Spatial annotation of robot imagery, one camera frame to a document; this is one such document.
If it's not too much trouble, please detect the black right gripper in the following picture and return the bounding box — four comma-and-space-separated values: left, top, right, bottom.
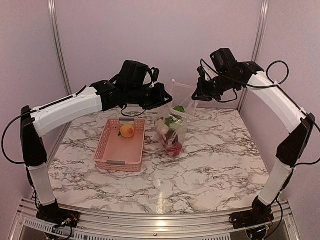
192, 71, 241, 101

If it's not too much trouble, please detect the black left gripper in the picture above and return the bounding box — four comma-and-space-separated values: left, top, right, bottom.
126, 81, 173, 110

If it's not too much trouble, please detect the clear pink zip top bag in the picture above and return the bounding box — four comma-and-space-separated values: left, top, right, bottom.
154, 79, 198, 155

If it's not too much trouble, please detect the dark maroon toy fruit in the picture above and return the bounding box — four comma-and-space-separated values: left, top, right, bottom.
164, 130, 179, 149

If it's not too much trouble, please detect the red toy apple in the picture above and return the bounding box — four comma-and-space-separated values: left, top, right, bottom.
167, 142, 183, 157

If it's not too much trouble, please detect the pink perforated plastic basket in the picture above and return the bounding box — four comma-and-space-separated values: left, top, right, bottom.
94, 117, 146, 172

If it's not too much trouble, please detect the white toy vegetable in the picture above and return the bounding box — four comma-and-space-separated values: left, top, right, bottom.
155, 119, 170, 135

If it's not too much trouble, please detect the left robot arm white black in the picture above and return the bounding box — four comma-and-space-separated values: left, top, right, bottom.
20, 60, 173, 223

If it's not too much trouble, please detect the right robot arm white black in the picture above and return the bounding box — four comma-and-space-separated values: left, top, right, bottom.
192, 48, 317, 224

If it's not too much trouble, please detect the yellow toy lemon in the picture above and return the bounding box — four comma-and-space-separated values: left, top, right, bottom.
119, 123, 135, 139

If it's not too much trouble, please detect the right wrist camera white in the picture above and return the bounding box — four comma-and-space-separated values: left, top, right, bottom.
198, 58, 218, 82

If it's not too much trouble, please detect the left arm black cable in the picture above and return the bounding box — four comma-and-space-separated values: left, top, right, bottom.
0, 86, 148, 166

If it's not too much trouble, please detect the right aluminium frame post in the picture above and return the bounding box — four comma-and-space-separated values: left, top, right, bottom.
237, 0, 270, 113

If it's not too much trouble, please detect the aluminium frame post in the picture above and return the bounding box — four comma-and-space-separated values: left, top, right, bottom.
237, 0, 270, 113
48, 0, 72, 95

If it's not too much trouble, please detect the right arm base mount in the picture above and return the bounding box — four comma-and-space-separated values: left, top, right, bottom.
229, 197, 275, 229

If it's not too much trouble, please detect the left aluminium frame post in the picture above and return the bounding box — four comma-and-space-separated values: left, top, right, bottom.
48, 0, 72, 95

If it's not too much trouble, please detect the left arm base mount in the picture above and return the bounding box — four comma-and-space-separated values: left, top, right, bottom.
36, 200, 80, 228

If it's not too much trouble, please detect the aluminium front rail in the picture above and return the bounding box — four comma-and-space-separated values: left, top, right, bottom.
9, 197, 301, 240

